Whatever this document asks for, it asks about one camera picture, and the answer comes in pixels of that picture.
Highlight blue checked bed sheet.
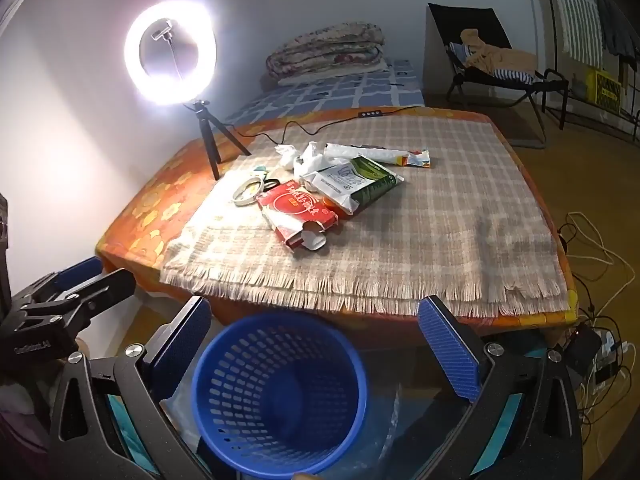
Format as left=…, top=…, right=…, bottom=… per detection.
left=225, top=60, right=426, bottom=126

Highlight black power cable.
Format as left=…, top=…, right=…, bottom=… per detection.
left=220, top=105, right=426, bottom=145

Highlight white tape ring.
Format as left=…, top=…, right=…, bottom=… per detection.
left=232, top=175, right=266, bottom=207

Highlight orange floral table cover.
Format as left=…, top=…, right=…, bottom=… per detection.
left=95, top=106, right=578, bottom=351

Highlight white tissue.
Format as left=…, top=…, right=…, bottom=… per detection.
left=275, top=144, right=300, bottom=170

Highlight black mini tripod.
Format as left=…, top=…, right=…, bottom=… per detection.
left=181, top=100, right=252, bottom=181

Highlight red cardboard box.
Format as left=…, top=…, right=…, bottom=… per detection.
left=256, top=180, right=340, bottom=252

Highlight black curved pole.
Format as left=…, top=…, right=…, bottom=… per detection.
left=537, top=0, right=563, bottom=81

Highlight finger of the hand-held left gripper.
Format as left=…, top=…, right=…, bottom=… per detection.
left=12, top=256, right=104, bottom=306
left=30, top=268, right=137, bottom=336

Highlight white power strip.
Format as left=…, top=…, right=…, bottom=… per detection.
left=595, top=327, right=632, bottom=382

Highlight black power adapter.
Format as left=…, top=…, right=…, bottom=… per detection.
left=564, top=324, right=603, bottom=376

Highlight yellow box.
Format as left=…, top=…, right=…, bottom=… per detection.
left=585, top=67, right=623, bottom=113

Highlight white floor cables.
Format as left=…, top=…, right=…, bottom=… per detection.
left=565, top=212, right=638, bottom=421

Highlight blue plastic mesh basket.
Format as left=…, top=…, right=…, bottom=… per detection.
left=191, top=310, right=370, bottom=476

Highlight dark hanging garment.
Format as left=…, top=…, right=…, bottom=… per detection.
left=595, top=0, right=640, bottom=58

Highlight blue striped cloth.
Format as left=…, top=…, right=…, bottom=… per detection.
left=447, top=42, right=536, bottom=86

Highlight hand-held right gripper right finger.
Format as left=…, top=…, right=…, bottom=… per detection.
left=418, top=296, right=586, bottom=480

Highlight white plastic bag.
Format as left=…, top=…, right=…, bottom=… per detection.
left=292, top=141, right=346, bottom=181

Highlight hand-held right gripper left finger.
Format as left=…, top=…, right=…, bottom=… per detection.
left=50, top=296, right=213, bottom=480

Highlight tan garment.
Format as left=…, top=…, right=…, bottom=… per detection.
left=460, top=27, right=536, bottom=75

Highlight beige plaid fringed cloth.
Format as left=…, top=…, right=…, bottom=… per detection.
left=159, top=110, right=571, bottom=318

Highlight black wire rack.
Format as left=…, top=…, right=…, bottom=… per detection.
left=545, top=55, right=640, bottom=142

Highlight white ring light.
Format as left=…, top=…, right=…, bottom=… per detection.
left=124, top=1, right=218, bottom=107

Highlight green and white bag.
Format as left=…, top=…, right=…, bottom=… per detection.
left=300, top=155, right=405, bottom=216

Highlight folded floral quilt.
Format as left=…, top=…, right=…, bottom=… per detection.
left=265, top=21, right=388, bottom=83

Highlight long white orange wrapper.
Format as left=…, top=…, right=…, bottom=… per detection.
left=324, top=143, right=432, bottom=168

